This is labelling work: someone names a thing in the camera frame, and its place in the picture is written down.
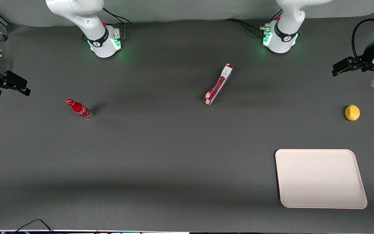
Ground black right base cables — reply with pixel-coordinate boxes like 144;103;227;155
82;7;132;42

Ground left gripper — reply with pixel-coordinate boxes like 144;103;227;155
332;37;374;77

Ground yellow lemon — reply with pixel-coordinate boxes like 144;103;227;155
344;104;361;122

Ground black cable at table edge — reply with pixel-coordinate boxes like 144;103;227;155
11;219;55;234

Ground beige rectangular tray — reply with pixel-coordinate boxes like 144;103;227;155
274;149;368;209

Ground red soda bottle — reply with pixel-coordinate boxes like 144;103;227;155
66;98;94;120

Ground black left base cables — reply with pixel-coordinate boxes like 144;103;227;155
224;9;283;37

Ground black base cables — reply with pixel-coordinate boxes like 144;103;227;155
224;9;283;37
82;7;132;42

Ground red cookie box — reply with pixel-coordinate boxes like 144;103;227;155
203;63;234;107

